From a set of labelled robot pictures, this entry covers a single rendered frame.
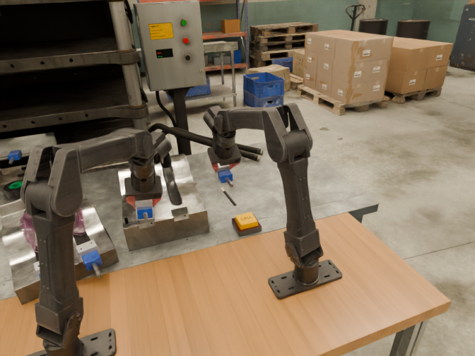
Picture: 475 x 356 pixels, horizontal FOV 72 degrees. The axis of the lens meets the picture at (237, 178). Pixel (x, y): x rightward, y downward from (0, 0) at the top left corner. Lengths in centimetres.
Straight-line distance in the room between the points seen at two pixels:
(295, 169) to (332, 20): 796
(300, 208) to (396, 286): 35
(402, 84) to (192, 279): 468
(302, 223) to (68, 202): 52
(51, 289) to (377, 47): 445
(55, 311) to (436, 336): 170
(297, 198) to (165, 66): 116
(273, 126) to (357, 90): 399
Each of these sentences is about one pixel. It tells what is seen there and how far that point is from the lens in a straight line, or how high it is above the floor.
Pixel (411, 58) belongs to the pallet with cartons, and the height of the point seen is 63.
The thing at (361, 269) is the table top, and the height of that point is 80.
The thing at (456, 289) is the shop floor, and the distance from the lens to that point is 228.
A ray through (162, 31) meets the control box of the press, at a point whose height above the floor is 135.
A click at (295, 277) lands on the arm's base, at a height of 82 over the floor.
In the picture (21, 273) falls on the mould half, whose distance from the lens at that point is 110.
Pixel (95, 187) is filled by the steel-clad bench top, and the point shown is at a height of 80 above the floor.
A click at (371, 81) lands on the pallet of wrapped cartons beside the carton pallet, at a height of 40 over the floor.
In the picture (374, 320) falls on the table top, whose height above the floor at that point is 80.
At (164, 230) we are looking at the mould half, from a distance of 108.
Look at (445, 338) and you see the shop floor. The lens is 202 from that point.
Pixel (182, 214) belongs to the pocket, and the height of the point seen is 86.
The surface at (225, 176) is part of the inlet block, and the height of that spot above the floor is 95.
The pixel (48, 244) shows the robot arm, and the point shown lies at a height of 109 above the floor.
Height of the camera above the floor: 149
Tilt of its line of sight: 29 degrees down
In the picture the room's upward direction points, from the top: 3 degrees counter-clockwise
